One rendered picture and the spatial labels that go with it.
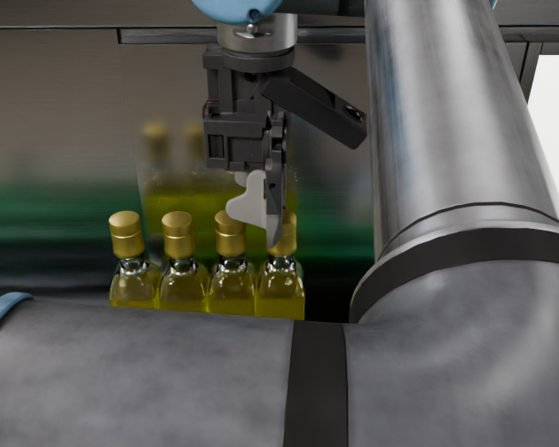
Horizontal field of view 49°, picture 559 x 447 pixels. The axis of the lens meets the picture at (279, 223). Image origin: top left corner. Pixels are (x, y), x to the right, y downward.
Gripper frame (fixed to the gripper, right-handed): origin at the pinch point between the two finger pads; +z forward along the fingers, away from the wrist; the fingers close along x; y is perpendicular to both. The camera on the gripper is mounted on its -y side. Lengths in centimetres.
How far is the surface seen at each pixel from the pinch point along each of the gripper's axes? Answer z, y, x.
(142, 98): -10.2, 17.2, -10.3
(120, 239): 0.8, 17.4, 3.4
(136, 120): -7.5, 18.3, -10.2
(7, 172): 1.2, 37.2, -11.5
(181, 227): -0.8, 10.5, 2.8
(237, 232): 0.3, 4.6, 1.8
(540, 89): -11.0, -30.3, -15.0
